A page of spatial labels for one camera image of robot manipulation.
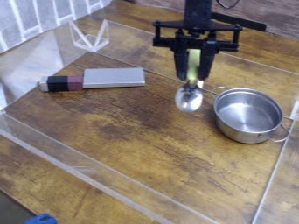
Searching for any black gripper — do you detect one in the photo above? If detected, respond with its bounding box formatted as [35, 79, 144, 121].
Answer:
[153, 0, 242, 81]

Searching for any spoon with yellow handle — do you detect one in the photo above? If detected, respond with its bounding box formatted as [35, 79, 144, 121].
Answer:
[174, 49, 202, 112]

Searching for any silver pot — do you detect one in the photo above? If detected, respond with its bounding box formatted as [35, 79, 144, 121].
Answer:
[210, 87, 289, 144]

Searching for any clear acrylic triangle stand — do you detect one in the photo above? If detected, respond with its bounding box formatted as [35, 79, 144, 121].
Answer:
[69, 20, 109, 53]

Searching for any grey block with dark end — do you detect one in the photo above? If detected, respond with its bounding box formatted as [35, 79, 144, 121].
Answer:
[38, 67, 145, 92]

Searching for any blue object at bottom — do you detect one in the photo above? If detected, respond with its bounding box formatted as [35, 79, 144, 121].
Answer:
[22, 213, 58, 224]

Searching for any black strip on wall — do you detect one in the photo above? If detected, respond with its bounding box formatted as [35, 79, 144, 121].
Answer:
[210, 12, 266, 32]

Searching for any black cable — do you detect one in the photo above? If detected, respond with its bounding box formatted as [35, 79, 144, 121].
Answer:
[214, 0, 241, 10]

